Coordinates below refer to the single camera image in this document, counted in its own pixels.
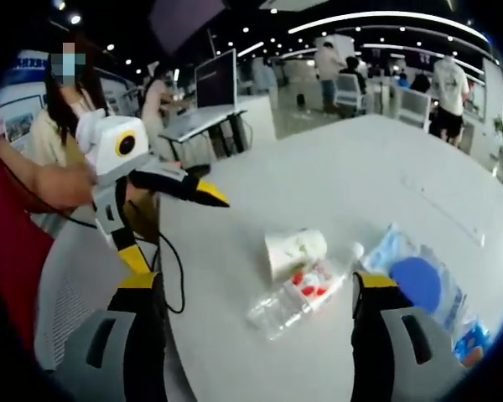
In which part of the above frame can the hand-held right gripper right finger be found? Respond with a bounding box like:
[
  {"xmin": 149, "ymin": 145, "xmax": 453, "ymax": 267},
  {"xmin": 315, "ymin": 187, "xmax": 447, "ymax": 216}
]
[{"xmin": 350, "ymin": 270, "xmax": 467, "ymax": 402}]

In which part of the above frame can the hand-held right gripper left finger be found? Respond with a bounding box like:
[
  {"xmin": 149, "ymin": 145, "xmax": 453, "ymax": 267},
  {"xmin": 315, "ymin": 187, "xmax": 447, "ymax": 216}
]
[{"xmin": 53, "ymin": 271, "xmax": 169, "ymax": 402}]

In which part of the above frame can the blue pouch with blue sponge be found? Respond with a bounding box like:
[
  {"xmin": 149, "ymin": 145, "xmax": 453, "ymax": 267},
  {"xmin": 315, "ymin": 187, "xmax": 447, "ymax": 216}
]
[{"xmin": 360, "ymin": 223, "xmax": 469, "ymax": 334}]

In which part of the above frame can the clear bottle with red label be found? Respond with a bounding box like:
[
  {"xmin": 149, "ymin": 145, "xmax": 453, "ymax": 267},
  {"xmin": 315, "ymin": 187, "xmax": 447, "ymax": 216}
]
[{"xmin": 246, "ymin": 241, "xmax": 366, "ymax": 341}]

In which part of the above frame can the small blue snack packet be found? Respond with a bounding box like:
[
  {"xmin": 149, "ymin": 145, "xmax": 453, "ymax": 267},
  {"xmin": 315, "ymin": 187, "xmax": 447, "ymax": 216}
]
[{"xmin": 453, "ymin": 320, "xmax": 492, "ymax": 368}]

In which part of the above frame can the white paper cup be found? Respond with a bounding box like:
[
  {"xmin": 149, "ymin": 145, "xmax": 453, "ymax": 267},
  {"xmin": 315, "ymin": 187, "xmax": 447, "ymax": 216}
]
[{"xmin": 263, "ymin": 228, "xmax": 329, "ymax": 282}]

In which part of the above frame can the brown wooden object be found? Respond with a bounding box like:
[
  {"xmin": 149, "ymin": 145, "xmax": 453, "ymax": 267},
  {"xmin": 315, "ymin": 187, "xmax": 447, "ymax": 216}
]
[{"xmin": 123, "ymin": 183, "xmax": 161, "ymax": 246}]

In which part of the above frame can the white desk with black legs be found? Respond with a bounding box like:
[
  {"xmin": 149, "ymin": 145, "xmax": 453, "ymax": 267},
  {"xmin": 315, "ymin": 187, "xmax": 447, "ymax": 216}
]
[{"xmin": 158, "ymin": 106, "xmax": 252, "ymax": 164}]

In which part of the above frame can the white mesh chair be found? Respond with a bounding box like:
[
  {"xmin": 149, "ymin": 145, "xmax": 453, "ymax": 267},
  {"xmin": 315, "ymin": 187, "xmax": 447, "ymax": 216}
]
[{"xmin": 35, "ymin": 209, "xmax": 163, "ymax": 372}]

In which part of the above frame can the person's red clothing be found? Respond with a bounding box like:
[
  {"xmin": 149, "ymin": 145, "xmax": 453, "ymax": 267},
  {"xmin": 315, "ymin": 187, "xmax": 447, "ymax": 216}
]
[{"xmin": 0, "ymin": 115, "xmax": 55, "ymax": 348}]

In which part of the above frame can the computer monitor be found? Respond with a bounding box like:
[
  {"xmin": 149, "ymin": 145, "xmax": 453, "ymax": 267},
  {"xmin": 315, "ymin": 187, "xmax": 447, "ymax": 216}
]
[{"xmin": 194, "ymin": 48, "xmax": 239, "ymax": 111}]

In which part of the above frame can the ceiling-hung dark screen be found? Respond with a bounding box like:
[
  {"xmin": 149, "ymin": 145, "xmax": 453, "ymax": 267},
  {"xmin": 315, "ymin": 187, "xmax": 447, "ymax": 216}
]
[{"xmin": 148, "ymin": 0, "xmax": 227, "ymax": 55}]

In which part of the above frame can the white table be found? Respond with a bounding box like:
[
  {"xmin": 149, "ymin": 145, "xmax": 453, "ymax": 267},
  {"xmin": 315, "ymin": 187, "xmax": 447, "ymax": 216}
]
[{"xmin": 157, "ymin": 113, "xmax": 503, "ymax": 402}]

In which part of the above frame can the white office chair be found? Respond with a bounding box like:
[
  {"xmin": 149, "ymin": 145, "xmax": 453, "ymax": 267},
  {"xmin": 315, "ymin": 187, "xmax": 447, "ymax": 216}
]
[
  {"xmin": 336, "ymin": 74, "xmax": 366, "ymax": 115},
  {"xmin": 397, "ymin": 88, "xmax": 432, "ymax": 131}
]

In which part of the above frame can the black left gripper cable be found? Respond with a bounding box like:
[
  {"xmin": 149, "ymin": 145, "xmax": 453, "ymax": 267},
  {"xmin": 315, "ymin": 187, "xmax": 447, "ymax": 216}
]
[{"xmin": 65, "ymin": 207, "xmax": 186, "ymax": 315}]

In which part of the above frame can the wall poster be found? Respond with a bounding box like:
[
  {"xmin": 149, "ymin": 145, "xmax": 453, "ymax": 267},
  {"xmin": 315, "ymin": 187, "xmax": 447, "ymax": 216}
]
[{"xmin": 0, "ymin": 49, "xmax": 47, "ymax": 147}]

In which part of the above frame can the white table cable cover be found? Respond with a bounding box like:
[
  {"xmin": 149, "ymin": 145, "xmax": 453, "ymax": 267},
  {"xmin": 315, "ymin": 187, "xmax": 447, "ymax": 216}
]
[{"xmin": 402, "ymin": 173, "xmax": 486, "ymax": 248}]

